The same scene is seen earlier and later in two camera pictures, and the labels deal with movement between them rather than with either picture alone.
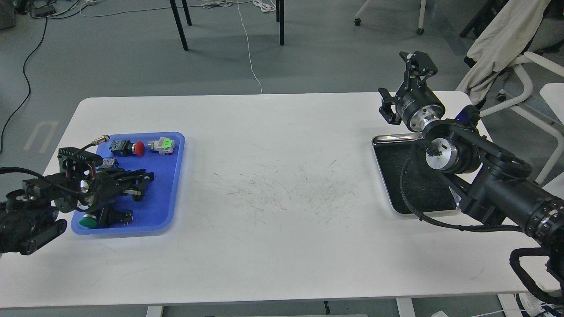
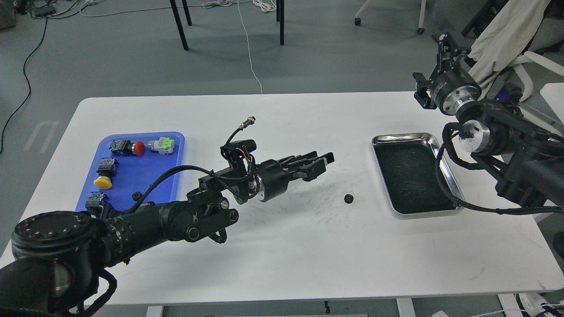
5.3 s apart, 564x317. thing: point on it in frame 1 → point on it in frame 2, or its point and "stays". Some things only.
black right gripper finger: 386,110 → 421,95
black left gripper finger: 137,190 → 310,172
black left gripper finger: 139,176 → 291,159
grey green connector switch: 164,146 stays
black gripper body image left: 90,195 → 271,180
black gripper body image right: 419,105 → 451,86
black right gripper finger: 420,66 → 449,53
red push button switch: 124,148 stays
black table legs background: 280,14 stays
